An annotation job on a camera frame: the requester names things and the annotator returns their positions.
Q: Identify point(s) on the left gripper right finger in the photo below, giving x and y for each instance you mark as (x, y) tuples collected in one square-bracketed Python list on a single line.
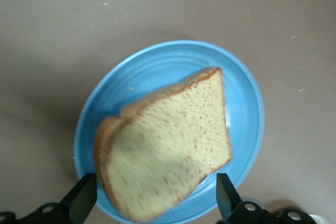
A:
[(227, 203)]

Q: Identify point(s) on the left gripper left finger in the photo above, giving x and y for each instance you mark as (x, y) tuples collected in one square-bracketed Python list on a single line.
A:
[(81, 200)]

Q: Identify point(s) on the brown bread slice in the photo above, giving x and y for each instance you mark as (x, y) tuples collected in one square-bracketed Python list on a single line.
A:
[(170, 142)]

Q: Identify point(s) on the blue round plate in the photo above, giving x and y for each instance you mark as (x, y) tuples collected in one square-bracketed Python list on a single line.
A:
[(157, 72)]

